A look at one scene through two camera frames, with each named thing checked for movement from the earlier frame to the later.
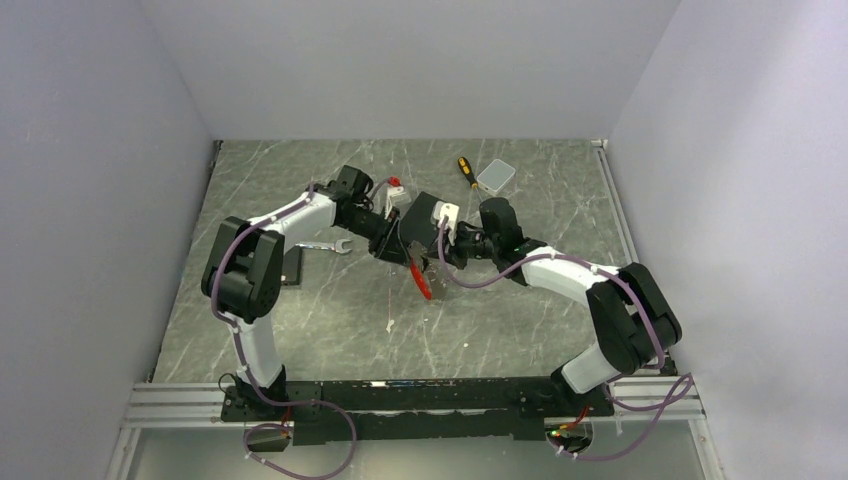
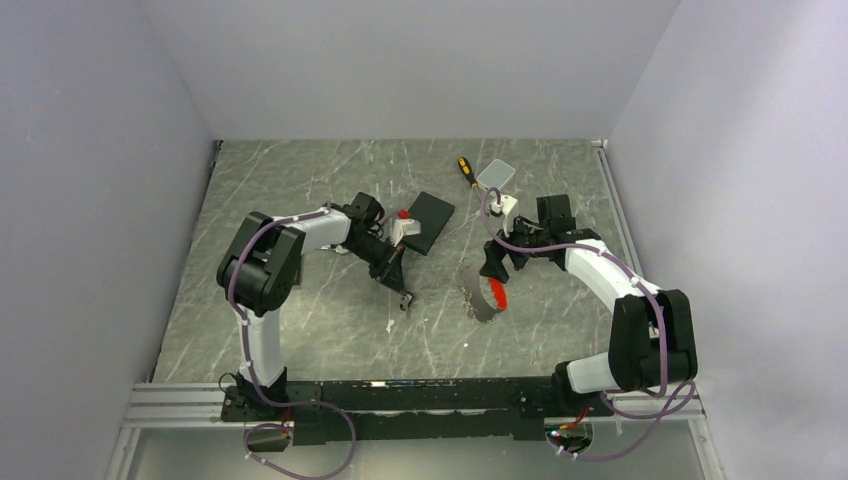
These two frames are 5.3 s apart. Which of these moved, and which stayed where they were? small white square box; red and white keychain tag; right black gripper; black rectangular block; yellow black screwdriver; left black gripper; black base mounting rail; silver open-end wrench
Moved: left black gripper; red and white keychain tag; right black gripper
Stayed: silver open-end wrench; yellow black screwdriver; small white square box; black rectangular block; black base mounting rail
